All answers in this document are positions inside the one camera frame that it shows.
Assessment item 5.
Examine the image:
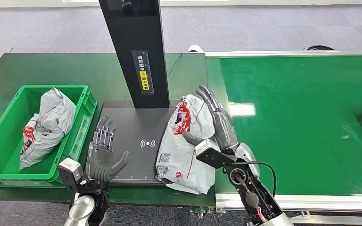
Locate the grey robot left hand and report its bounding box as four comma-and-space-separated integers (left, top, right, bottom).
85, 113, 130, 184

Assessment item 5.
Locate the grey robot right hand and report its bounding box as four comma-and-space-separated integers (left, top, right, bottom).
181, 84, 240, 151

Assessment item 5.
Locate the white red-print mail bag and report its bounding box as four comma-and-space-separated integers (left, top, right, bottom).
155, 94, 216, 195

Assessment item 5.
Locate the black inbound scanner machine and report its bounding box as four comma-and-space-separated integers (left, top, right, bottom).
93, 0, 183, 189

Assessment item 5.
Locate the green conveyor belt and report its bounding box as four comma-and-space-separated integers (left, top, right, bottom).
206, 55, 362, 197

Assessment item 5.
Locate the crumpled grey mail bag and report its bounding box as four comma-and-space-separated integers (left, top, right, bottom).
19, 88, 76, 170

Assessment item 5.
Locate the white round object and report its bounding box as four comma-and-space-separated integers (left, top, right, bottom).
187, 44, 205, 54

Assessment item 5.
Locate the black yellow column label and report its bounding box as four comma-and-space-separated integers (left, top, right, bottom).
132, 49, 155, 95

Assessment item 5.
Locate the green plastic crate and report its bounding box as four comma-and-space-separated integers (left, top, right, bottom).
0, 84, 98, 189

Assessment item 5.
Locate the black round object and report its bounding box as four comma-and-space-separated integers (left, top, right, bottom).
303, 45, 336, 51

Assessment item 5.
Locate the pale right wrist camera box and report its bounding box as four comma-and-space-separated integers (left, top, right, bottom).
195, 138, 238, 170

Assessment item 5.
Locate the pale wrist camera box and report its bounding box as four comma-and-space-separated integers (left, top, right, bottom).
57, 157, 85, 193
195, 138, 238, 170

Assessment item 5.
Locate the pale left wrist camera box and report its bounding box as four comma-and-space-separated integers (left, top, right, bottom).
57, 157, 85, 193

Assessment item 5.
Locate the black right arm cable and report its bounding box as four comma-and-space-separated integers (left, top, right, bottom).
223, 161, 277, 198

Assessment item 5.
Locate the thin black table cable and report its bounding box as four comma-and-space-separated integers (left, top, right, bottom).
167, 53, 183, 77

